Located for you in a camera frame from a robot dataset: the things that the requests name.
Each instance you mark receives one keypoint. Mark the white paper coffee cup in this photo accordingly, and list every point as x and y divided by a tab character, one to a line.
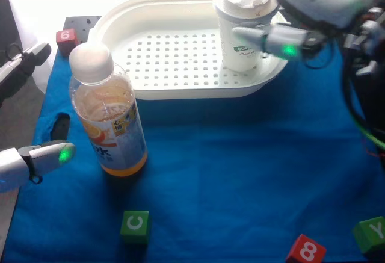
240	13

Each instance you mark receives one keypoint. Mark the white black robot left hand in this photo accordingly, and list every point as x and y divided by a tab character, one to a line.
21	64

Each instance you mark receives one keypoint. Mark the dark curtain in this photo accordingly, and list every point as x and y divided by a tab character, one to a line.
7	13

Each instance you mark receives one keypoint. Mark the white perforated plastic tray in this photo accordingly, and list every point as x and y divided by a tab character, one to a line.
174	61

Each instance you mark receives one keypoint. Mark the orange juice bottle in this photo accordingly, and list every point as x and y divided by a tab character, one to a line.
114	124

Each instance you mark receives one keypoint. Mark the red block number 6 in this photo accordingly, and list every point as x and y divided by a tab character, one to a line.
66	37

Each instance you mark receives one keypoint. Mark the black metal plate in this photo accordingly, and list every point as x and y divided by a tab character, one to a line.
81	22

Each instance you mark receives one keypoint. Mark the red block number 8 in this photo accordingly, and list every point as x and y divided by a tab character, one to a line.
306	251

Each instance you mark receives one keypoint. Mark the green block letter C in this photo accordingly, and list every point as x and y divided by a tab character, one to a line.
134	225

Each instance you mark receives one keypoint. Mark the green block letter Y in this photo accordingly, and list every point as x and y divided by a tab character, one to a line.
371	234

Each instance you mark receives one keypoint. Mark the blue table cloth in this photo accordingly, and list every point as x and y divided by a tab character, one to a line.
225	160

